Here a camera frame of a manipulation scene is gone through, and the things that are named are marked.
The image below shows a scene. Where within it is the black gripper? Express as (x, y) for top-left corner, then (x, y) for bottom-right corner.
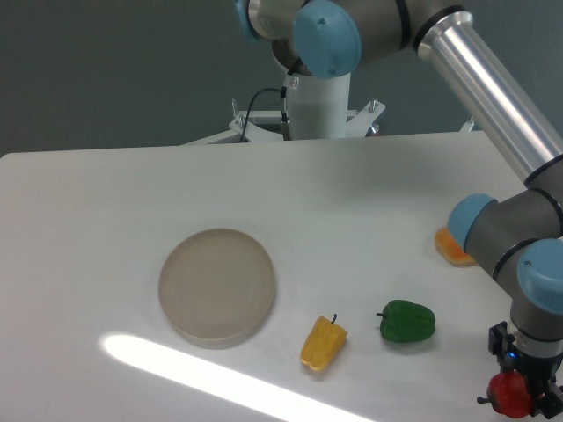
(488, 321), (563, 419)

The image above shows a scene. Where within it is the red bell pepper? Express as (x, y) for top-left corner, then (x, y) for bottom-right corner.
(476, 371), (535, 418)

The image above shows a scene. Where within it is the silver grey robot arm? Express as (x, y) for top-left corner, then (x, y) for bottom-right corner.
(234, 1), (562, 418)

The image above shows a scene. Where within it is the green bell pepper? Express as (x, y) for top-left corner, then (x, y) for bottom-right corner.
(377, 300), (435, 343)

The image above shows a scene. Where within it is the orange bell pepper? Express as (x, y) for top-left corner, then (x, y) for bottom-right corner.
(435, 227), (476, 267)

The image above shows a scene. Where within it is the yellow bell pepper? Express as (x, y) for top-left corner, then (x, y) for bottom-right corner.
(300, 314), (347, 372)

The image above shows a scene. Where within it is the beige round plate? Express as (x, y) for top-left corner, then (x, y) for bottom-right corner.
(157, 229), (276, 349)

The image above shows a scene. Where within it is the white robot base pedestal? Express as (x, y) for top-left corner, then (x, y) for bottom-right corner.
(191, 73), (386, 145)

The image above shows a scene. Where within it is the black cable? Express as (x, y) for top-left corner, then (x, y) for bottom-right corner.
(239, 56), (303, 144)

